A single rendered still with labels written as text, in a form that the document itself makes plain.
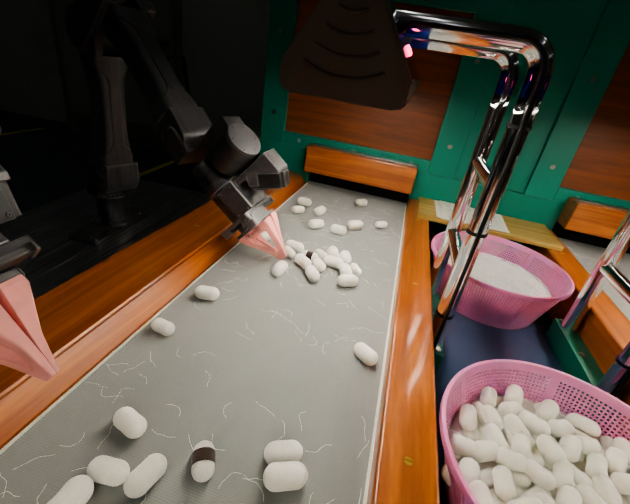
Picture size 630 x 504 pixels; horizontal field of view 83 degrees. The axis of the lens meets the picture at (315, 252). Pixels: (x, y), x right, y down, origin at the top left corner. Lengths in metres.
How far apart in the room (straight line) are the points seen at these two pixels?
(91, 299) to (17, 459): 0.19
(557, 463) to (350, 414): 0.21
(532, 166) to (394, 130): 0.36
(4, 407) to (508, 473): 0.46
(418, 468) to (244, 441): 0.16
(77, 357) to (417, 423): 0.35
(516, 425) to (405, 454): 0.16
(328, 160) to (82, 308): 0.70
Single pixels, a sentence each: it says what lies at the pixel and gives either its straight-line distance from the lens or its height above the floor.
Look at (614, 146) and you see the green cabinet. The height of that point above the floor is 0.99.
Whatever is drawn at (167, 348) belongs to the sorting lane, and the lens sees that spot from 0.47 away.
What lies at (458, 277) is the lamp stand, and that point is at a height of 0.84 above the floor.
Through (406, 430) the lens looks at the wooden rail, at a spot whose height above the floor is 0.76.
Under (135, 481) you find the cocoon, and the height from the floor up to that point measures 0.76.
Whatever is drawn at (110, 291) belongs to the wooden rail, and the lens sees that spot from 0.53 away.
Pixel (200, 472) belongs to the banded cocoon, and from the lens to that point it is 0.35.
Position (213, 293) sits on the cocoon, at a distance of 0.52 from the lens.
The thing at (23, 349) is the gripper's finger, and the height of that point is 0.84.
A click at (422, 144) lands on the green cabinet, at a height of 0.91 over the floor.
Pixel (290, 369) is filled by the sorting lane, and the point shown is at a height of 0.74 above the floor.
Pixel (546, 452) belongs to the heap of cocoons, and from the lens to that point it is 0.49.
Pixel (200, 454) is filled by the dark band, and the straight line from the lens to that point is 0.35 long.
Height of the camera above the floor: 1.06
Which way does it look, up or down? 28 degrees down
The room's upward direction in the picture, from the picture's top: 10 degrees clockwise
